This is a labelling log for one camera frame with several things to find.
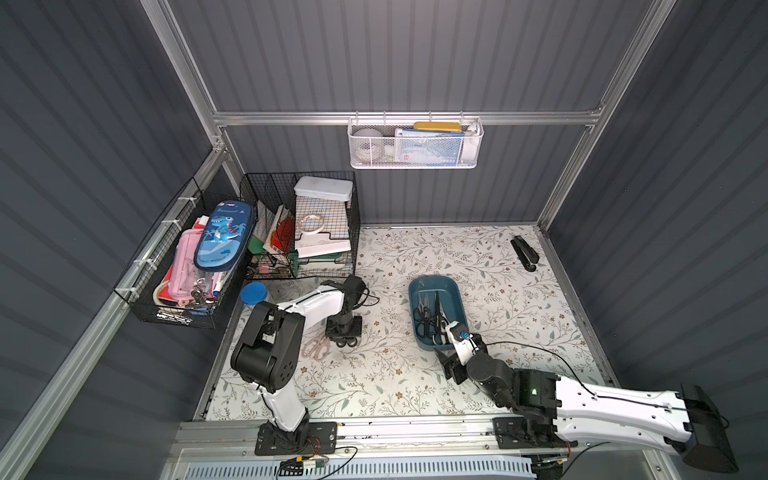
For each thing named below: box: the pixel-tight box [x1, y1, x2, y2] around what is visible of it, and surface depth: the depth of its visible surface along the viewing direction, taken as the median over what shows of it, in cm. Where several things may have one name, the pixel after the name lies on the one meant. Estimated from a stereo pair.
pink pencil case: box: [167, 228, 205, 302], surface depth 70 cm
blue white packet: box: [395, 128, 465, 167], surface depth 88 cm
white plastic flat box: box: [294, 176, 353, 201], surface depth 104 cm
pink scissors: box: [301, 334, 332, 361], surface depth 91 cm
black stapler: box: [510, 235, 540, 272], surface depth 112 cm
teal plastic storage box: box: [408, 275, 469, 351], surface depth 99 cm
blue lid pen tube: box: [240, 281, 269, 306], surface depth 80 cm
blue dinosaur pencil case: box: [194, 200, 254, 272], surface depth 71 cm
